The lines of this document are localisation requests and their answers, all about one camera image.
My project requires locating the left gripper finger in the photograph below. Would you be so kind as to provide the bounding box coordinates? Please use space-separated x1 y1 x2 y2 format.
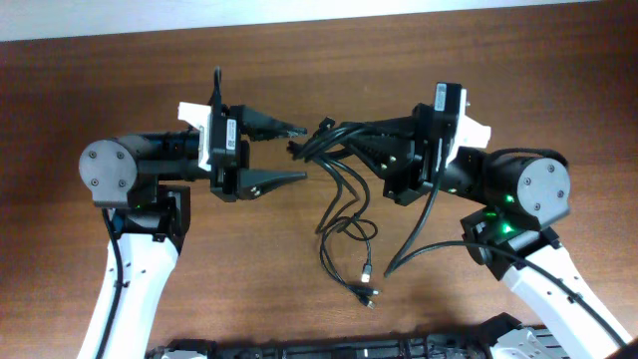
237 169 307 200
241 107 307 142

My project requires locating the camera cable black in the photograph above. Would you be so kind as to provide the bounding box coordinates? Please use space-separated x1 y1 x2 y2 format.
383 139 627 348
79 69 223 358

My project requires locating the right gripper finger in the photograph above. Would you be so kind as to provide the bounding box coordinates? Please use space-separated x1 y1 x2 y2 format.
345 135 415 180
361 116 417 140

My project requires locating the left camera cable black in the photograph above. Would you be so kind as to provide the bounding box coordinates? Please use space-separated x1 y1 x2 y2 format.
79 69 223 358

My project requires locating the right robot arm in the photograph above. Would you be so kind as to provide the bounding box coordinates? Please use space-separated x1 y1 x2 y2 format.
344 82 631 358

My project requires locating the right camera cable black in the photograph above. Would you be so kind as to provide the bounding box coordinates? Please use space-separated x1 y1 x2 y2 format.
383 139 627 348

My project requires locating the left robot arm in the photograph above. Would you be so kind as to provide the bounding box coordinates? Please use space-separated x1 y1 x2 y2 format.
79 102 307 358

